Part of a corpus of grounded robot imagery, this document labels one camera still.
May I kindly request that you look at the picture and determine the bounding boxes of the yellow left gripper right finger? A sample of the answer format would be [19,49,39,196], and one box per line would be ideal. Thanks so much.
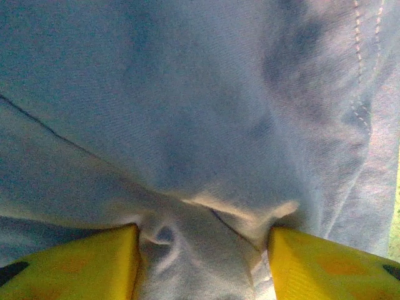
[267,226,400,300]

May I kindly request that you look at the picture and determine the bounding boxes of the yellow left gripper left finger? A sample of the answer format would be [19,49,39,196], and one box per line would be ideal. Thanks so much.
[0,222,142,300]

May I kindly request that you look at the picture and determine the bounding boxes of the purple t-shirt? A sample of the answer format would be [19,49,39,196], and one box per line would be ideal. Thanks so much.
[0,0,400,300]

